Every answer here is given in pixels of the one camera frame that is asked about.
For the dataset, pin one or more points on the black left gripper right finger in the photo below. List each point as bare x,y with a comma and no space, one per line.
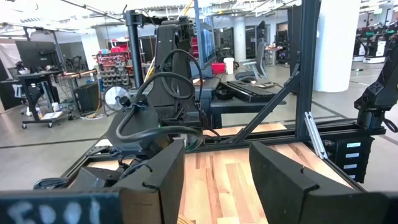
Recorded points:
286,193

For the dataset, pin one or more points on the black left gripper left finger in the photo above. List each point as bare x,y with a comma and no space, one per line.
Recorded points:
161,174

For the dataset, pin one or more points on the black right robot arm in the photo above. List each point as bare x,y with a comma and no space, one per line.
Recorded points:
174,62

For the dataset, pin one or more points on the black drawer unit white labels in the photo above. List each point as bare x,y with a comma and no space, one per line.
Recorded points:
351,158

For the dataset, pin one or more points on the black cabinet box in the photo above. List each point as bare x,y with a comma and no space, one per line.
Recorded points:
87,98

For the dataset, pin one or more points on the round floor fan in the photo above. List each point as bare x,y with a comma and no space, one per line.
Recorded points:
115,99

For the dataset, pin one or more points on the black keyboard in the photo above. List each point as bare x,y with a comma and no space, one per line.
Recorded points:
248,90

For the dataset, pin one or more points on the parts shelf with red bins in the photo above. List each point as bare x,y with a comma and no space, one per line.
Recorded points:
113,67

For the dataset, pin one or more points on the red box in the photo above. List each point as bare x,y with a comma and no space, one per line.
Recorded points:
218,68

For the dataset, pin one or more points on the white cup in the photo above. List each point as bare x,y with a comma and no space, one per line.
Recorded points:
229,65

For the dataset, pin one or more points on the light grey office chair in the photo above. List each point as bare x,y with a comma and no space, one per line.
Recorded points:
253,67

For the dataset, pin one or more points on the computer monitor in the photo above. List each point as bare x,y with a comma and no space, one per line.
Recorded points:
206,45

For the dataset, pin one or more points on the white round column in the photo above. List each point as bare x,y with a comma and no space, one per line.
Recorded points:
335,46

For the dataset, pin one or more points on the black table frame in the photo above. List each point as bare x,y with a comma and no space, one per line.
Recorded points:
280,135

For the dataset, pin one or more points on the silver metal bracket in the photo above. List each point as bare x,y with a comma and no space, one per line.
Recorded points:
315,135

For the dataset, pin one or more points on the black diagonal frame brace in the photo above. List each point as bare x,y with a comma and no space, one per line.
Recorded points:
264,109

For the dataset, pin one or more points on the black round camera pole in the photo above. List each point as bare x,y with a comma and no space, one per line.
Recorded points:
134,49

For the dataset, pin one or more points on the black upright frame post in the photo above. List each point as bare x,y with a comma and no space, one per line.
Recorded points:
308,62

